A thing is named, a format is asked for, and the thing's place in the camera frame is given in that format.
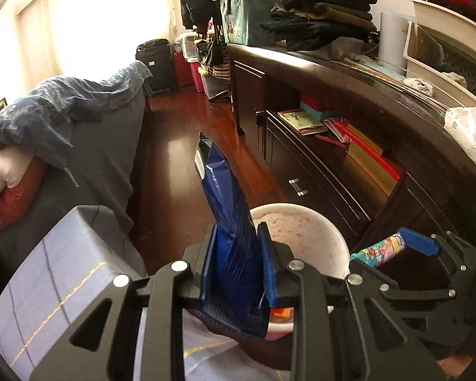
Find teal flat box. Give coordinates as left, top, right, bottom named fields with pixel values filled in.
left=299, top=101, right=342, bottom=122

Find white curtain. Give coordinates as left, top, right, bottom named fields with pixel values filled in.
left=0, top=0, right=175, bottom=104

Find red storage box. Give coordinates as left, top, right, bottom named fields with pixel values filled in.
left=172, top=51, right=195, bottom=86

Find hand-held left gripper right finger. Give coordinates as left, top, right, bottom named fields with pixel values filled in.
left=258, top=222, right=447, bottom=381

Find light blue checked cover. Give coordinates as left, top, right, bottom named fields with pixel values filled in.
left=0, top=205, right=290, bottom=381

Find red bordered booklet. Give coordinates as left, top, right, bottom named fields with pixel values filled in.
left=277, top=109, right=329, bottom=136

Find white crumpled cloth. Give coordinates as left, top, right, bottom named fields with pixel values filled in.
left=404, top=77, right=437, bottom=98

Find striped bag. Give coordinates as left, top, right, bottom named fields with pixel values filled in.
left=206, top=63, right=233, bottom=84

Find blue floral blanket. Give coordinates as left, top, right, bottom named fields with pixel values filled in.
left=0, top=60, right=153, bottom=167

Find yellow book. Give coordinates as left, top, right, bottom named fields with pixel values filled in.
left=345, top=123, right=389, bottom=157

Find small red box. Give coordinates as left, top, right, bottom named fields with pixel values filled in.
left=300, top=92, right=326, bottom=108

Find red pillow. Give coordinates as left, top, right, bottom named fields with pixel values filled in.
left=0, top=158, right=51, bottom=227

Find pink storage box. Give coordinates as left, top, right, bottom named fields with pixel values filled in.
left=189, top=61, right=207, bottom=92

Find large red flat box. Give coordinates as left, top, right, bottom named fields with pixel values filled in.
left=333, top=121, right=405, bottom=181

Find clear floor storage bin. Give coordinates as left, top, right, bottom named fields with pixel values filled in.
left=200, top=75, right=235, bottom=102

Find bed with gray sheet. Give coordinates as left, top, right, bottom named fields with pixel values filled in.
left=0, top=87, right=147, bottom=286

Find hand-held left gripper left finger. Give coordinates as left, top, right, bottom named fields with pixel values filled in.
left=29, top=224, right=217, bottom=381

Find white paper roll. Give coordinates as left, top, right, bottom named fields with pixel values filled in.
left=379, top=12, right=415, bottom=76

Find clear plastic container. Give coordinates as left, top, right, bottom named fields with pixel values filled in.
left=176, top=32, right=207, bottom=62

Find white floral trash bin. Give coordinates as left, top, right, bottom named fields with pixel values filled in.
left=248, top=203, right=352, bottom=342

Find stack of folded dark clothes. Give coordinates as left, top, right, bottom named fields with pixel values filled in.
left=260, top=0, right=379, bottom=52

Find colourful candy wrapper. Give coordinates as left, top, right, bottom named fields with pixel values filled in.
left=350, top=235, right=406, bottom=264

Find white plastic bag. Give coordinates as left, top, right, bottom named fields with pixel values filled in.
left=443, top=106, right=476, bottom=173

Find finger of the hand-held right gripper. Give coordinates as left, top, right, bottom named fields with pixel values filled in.
left=348, top=259, right=468, bottom=345
left=397, top=227, right=476, bottom=283

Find teal plastic package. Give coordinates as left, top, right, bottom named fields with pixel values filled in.
left=220, top=0, right=290, bottom=46

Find black suitcase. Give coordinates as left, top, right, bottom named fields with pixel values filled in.
left=136, top=39, right=177, bottom=98

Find white pillow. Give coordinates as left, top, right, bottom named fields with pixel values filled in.
left=0, top=149, right=26, bottom=207

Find dark wooden dresser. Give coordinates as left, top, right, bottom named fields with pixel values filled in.
left=226, top=43, right=476, bottom=282

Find clear flat case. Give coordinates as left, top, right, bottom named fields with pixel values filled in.
left=323, top=118, right=352, bottom=144

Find red pen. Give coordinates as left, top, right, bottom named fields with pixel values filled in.
left=314, top=134, right=347, bottom=149

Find black handbag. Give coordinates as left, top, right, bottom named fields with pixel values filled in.
left=196, top=37, right=227, bottom=68

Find blue snack packet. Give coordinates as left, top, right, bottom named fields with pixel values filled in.
left=194, top=132, right=272, bottom=340

